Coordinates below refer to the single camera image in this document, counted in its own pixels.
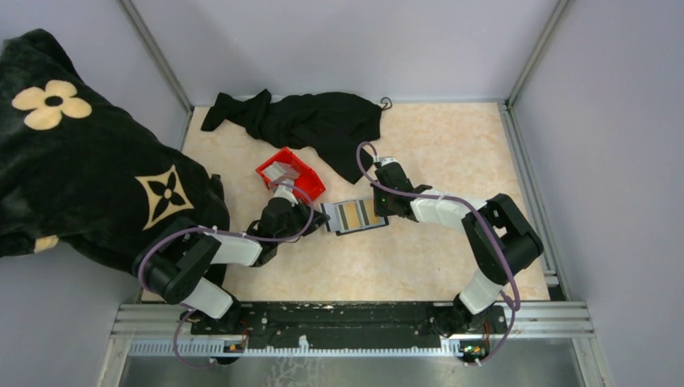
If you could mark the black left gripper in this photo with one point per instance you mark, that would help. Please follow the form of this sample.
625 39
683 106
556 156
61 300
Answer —
318 221

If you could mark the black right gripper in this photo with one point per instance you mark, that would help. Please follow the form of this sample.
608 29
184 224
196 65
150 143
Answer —
379 210

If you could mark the gold credit card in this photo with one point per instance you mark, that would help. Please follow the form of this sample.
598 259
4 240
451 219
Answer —
368 215
348 216

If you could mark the black leather card holder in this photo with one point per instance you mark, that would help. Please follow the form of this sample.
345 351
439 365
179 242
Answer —
333 224

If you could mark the red plastic bin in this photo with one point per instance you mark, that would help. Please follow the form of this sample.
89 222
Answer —
309 181

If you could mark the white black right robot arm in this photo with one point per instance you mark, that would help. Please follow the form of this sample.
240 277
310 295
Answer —
502 240

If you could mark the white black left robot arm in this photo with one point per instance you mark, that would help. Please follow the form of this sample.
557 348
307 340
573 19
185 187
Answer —
175 266

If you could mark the stack of silver cards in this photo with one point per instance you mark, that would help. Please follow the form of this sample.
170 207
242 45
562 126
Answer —
278 170

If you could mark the black cloth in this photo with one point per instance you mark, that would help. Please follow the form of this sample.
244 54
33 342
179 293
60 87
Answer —
332 123

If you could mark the black floral blanket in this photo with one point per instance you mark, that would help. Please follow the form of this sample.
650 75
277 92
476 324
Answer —
79 170

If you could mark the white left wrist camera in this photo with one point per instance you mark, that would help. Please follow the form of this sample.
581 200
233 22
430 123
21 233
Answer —
286 192

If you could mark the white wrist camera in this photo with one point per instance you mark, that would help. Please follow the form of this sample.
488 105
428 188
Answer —
286 192
385 160

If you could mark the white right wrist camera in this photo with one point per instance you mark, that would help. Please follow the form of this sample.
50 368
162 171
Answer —
385 160

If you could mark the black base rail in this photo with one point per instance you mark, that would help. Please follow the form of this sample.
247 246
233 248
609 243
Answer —
353 326

